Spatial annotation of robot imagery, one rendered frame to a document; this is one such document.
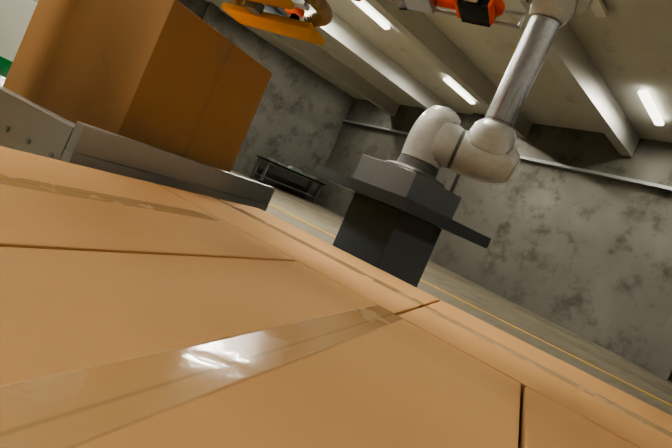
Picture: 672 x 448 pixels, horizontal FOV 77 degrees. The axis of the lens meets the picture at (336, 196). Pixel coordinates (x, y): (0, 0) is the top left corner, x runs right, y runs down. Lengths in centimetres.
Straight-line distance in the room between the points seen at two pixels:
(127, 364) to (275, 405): 9
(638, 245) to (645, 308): 112
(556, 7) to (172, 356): 155
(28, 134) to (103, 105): 18
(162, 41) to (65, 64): 35
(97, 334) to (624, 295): 929
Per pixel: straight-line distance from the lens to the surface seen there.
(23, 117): 115
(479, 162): 154
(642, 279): 942
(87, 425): 25
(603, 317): 947
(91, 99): 125
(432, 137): 155
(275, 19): 132
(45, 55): 150
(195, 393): 29
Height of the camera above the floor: 69
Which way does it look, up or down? 1 degrees down
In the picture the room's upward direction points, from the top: 23 degrees clockwise
